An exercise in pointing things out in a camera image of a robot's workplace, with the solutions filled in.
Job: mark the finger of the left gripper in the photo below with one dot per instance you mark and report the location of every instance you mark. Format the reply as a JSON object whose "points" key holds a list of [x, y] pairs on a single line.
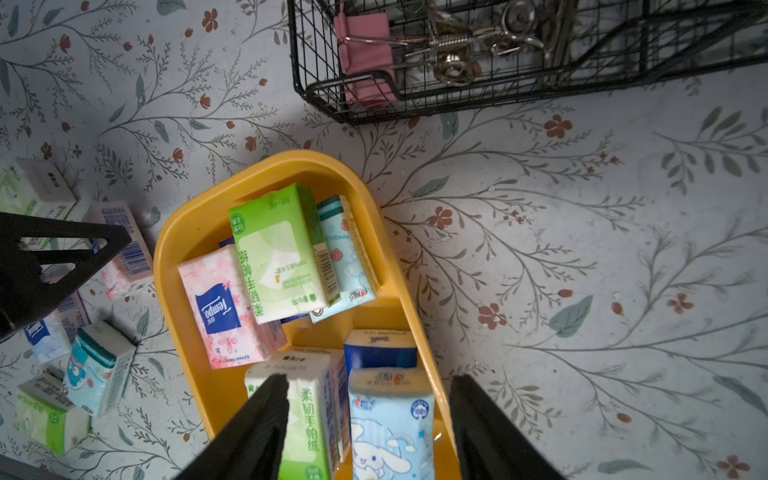
{"points": [[35, 282]]}

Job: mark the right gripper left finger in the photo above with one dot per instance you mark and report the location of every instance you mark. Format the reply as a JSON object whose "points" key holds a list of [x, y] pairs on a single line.
{"points": [[250, 446]]}

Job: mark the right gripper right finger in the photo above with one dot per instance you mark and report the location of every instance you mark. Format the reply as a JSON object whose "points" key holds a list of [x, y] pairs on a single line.
{"points": [[489, 445]]}

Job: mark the light blue cartoon tissue pack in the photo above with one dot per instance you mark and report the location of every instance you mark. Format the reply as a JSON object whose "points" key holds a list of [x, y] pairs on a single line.
{"points": [[391, 420]]}

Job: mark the green tissue pack front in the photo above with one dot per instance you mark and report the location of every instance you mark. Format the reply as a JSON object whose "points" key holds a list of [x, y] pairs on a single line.
{"points": [[48, 417]]}

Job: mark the green white tissue pack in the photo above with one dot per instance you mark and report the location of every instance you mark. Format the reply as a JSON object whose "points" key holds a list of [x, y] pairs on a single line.
{"points": [[283, 254]]}

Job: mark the yellow plastic storage box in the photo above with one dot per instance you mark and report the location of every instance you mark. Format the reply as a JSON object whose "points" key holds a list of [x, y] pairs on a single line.
{"points": [[202, 226]]}

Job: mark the teal tissue pack small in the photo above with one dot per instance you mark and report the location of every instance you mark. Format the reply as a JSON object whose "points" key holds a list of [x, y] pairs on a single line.
{"points": [[353, 269]]}

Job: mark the floral table mat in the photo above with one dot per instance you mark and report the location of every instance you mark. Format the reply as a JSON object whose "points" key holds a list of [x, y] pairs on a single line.
{"points": [[598, 263]]}

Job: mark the silver binder clips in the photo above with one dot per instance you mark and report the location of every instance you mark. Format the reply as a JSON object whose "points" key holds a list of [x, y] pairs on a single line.
{"points": [[449, 46]]}

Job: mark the pink binder clip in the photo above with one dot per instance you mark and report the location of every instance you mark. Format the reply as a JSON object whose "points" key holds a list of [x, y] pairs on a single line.
{"points": [[363, 47]]}

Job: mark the black wire desk organizer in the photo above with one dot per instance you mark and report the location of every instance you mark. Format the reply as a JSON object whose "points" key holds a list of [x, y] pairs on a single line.
{"points": [[613, 45]]}

